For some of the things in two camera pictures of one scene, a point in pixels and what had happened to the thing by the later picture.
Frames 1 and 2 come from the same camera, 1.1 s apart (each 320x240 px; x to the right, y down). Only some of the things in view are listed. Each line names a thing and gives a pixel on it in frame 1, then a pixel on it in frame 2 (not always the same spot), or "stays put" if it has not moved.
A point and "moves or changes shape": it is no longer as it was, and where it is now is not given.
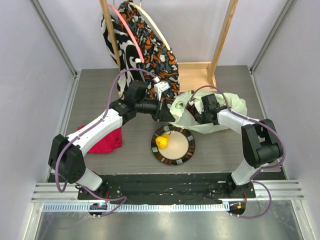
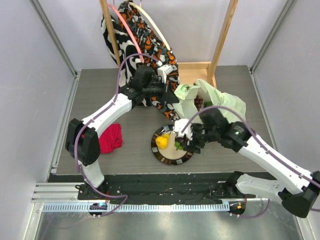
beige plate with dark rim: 180,147 stays put
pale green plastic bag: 180,115 moves or changes shape
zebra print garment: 131,67 stays put
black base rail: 159,189 stays put
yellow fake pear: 162,141 stays put
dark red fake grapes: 192,109 moves or changes shape
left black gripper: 162,113 → 170,97
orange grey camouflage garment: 159,62 stays put
